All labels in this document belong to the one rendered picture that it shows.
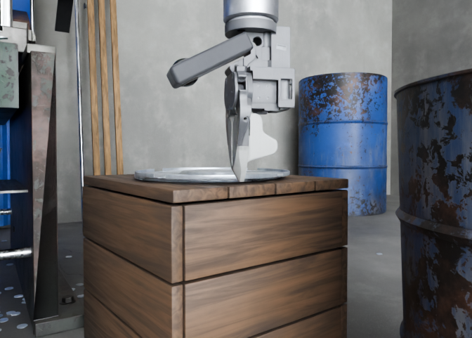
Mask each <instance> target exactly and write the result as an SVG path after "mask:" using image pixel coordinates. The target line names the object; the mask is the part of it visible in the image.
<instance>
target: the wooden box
mask: <svg viewBox="0 0 472 338"><path fill-rule="evenodd" d="M83 184H85V185H89V186H83V236H85V237H86V238H84V239H83V240H84V287H85V289H84V338H347V304H345V303H344V302H347V272H348V248H347V247H343V246H344V245H347V244H348V191H347V190H339V189H342V188H348V179H347V178H327V177H316V176H297V175H288V176H284V177H280V178H277V179H273V180H268V181H250V182H232V183H174V182H158V181H144V180H138V179H136V178H135V177H134V174H117V175H97V176H83Z"/></svg>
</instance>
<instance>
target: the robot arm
mask: <svg viewBox="0 0 472 338"><path fill-rule="evenodd" d="M278 20H279V0H223V22H224V23H225V37H226V38H228V40H226V41H223V42H221V43H219V44H217V45H215V46H213V47H211V48H208V49H207V50H205V51H202V52H201V53H198V54H196V55H194V56H192V57H190V58H181V59H178V60H177V61H176V62H175V63H174V64H173V65H172V66H171V67H170V69H169V71H168V72H167V74H166V76H167V78H168V80H169V82H170V84H171V86H172V87H173V88H175V89H177V88H179V87H189V86H192V85H193V84H194V83H195V82H196V81H197V80H198V79H199V77H202V76H204V75H206V74H208V73H210V72H212V71H214V70H216V69H218V68H220V67H222V66H224V65H226V64H228V63H230V62H232V61H234V60H236V59H238V58H241V57H242V56H244V58H243V59H241V60H238V61H237V62H235V63H233V64H232V65H231V66H229V67H228V68H227V69H226V70H225V75H226V76H227V77H226V78H225V87H224V104H225V127H226V135H227V144H228V152H229V158H230V166H231V169H232V171H233V173H234V175H235V176H236V178H237V180H238V181H239V182H244V179H245V175H246V170H247V162H250V161H252V160H257V159H260V158H262V157H267V156H270V155H273V154H275V153H276V152H277V149H278V144H277V141H276V140H275V139H274V138H272V137H270V136H269V135H267V134H265V133H264V132H263V121H262V119H261V117H260V115H266V114H268V113H279V112H283V111H286V110H289V109H290V108H295V68H290V27H283V26H277V23H278ZM254 43H255V45H254ZM290 79H291V81H290ZM290 85H291V87H290ZM290 91H291V99H290Z"/></svg>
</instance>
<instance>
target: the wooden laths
mask: <svg viewBox="0 0 472 338"><path fill-rule="evenodd" d="M74 13H75V34H76V55H77V95H78V116H79V156H80V177H81V217H82V232H83V186H85V184H83V176H84V139H83V119H82V98H81V59H80V38H79V0H74ZM87 17H88V54H89V74H90V93H91V130H92V151H93V175H94V176H97V175H100V150H99V131H98V95H97V76H96V40H95V21H94V2H93V0H87ZM98 24H99V42H100V78H101V96H102V114H103V150H104V168H105V175H112V171H111V153H110V119H109V101H108V83H107V49H106V31H105V0H98ZM110 26H111V43H112V76H113V94H114V127H115V145H116V162H117V174H124V167H123V150H122V118H121V101H120V84H119V52H118V35H117V2H116V0H110Z"/></svg>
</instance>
